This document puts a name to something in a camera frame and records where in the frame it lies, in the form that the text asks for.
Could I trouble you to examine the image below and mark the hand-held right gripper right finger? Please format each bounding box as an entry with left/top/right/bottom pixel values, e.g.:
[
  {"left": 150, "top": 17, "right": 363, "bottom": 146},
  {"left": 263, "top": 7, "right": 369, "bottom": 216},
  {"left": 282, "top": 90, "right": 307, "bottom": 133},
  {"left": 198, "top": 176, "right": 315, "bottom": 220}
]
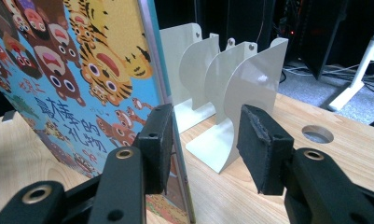
[{"left": 236, "top": 104, "right": 374, "bottom": 224}]

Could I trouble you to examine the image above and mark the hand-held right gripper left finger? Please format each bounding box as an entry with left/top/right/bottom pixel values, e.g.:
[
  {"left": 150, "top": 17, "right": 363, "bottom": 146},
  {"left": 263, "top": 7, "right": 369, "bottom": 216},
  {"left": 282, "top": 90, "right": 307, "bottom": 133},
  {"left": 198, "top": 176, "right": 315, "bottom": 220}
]
[{"left": 88, "top": 103, "right": 175, "bottom": 224}]

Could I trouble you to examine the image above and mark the white metal book rack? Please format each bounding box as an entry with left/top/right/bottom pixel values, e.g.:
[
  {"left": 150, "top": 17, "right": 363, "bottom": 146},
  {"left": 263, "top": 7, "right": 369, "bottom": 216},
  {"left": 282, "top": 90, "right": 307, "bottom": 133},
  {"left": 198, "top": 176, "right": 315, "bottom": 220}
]
[{"left": 159, "top": 21, "right": 290, "bottom": 175}]

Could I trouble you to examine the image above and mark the colourful picture book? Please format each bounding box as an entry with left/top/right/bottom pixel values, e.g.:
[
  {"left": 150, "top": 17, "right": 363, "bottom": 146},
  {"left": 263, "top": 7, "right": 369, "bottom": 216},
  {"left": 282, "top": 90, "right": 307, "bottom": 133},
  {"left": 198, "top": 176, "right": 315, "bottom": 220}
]
[{"left": 0, "top": 0, "right": 197, "bottom": 224}]

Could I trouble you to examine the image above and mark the black upright panel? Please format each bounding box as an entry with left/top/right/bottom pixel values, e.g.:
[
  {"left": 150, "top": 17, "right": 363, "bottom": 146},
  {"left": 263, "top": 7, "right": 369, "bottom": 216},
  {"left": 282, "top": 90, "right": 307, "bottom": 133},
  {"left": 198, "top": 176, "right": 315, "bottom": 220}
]
[{"left": 298, "top": 0, "right": 352, "bottom": 81}]

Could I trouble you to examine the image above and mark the bundle of floor cables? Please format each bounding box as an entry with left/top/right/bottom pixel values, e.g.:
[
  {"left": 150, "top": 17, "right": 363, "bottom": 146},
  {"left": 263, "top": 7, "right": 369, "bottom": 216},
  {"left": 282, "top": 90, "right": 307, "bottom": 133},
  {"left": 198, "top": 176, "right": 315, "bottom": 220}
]
[{"left": 279, "top": 60, "right": 374, "bottom": 97}]

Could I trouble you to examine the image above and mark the white metal desk frame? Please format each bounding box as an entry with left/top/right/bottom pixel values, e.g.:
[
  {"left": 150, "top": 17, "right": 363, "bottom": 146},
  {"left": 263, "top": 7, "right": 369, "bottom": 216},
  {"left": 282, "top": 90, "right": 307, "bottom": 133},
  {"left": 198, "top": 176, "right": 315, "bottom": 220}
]
[{"left": 326, "top": 12, "right": 374, "bottom": 113}]

